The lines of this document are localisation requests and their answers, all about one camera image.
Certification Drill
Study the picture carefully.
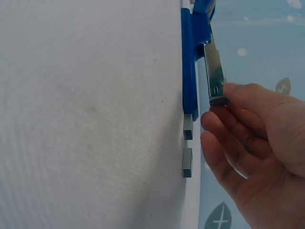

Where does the grey staple strip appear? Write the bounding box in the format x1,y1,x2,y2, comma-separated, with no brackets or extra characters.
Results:
182,147,193,178
183,114,193,140

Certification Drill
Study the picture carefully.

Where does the person's right hand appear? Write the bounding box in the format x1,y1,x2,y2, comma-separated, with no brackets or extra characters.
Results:
200,82,305,229

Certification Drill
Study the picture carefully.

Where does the blue stapler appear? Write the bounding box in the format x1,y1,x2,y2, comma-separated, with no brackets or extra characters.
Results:
180,0,231,122

